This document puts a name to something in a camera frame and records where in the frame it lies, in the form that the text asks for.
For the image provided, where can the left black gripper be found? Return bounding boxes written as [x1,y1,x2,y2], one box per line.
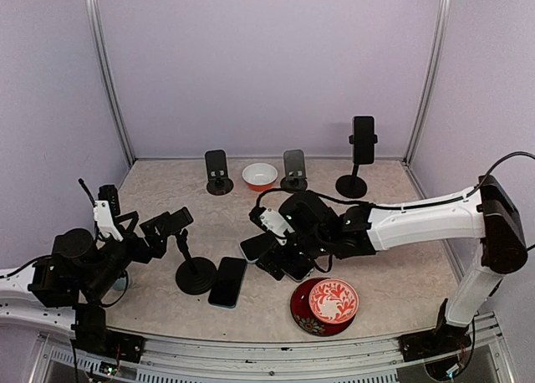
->
[86,211,171,301]

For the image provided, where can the lone black smartphone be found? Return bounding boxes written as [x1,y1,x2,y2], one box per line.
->
[208,257,247,309]

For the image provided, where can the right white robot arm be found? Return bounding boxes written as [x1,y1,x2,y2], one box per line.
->
[249,175,529,353]

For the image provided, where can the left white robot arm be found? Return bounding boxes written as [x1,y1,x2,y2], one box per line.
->
[1,212,171,354]

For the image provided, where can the right small desk phone stand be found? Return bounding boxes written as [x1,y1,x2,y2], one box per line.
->
[280,149,308,192]

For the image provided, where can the small desk phone stand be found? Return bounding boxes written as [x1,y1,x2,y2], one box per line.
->
[205,149,234,196]
[280,149,308,192]

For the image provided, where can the left small desk phone stand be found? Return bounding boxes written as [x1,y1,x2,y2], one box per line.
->
[205,149,234,196]

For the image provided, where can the light blue mug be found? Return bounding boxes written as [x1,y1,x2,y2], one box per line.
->
[111,271,130,292]

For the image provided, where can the middle stacked blue smartphone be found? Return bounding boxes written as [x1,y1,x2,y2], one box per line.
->
[239,232,278,264]

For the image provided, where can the red white patterned bowl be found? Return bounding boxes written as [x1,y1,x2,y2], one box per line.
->
[308,278,359,324]

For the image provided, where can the dark red floral plate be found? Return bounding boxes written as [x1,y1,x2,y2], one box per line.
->
[290,278,354,337]

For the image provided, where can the orange white bowl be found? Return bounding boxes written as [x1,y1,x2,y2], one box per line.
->
[242,163,278,192]

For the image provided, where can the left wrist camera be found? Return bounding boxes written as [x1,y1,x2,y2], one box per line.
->
[93,185,123,242]

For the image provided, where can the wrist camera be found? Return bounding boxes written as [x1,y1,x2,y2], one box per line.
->
[249,207,294,246]
[93,185,123,242]

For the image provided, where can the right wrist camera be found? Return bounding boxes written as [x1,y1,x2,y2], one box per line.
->
[249,207,294,246]

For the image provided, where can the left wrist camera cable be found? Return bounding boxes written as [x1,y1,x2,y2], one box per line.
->
[77,177,98,208]

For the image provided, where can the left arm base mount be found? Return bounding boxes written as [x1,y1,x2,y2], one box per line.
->
[71,304,145,364]

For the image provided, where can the front aluminium frame rail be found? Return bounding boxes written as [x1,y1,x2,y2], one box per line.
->
[31,322,515,383]

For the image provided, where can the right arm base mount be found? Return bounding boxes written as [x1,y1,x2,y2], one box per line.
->
[399,299,473,362]

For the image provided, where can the left aluminium corner post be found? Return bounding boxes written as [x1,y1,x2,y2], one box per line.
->
[85,0,136,168]

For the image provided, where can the aluminium corner post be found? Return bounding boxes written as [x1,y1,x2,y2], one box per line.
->
[85,0,136,168]
[404,0,452,168]

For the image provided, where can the right aluminium corner post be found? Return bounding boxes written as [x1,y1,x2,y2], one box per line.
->
[404,0,452,168]

